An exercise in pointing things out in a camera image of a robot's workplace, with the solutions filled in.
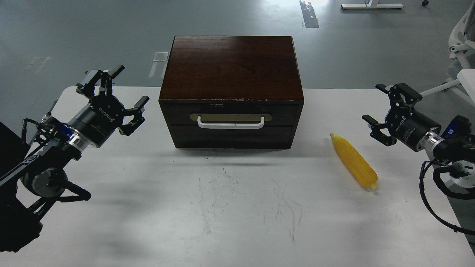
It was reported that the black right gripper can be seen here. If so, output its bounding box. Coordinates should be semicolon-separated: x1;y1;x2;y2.
362;83;441;152

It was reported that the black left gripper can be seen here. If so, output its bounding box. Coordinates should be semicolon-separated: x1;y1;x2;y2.
68;65;150;148

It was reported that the yellow corn cob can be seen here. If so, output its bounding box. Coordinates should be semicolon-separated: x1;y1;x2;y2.
330;133;378;189

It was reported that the wooden drawer with white handle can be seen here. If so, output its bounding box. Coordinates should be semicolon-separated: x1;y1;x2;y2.
161;103;298;126

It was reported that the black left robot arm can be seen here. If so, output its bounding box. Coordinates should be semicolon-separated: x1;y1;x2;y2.
1;65;149;252

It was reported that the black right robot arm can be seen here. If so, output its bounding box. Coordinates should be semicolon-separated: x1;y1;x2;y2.
362;83;474;200

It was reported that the dark wooden drawer cabinet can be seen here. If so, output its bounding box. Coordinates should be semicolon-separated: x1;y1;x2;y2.
159;36;304;149

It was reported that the white desk leg base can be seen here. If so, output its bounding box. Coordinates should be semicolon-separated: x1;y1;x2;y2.
340;0;404;10

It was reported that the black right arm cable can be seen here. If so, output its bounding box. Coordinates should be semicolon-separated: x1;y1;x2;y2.
419;159;475;236

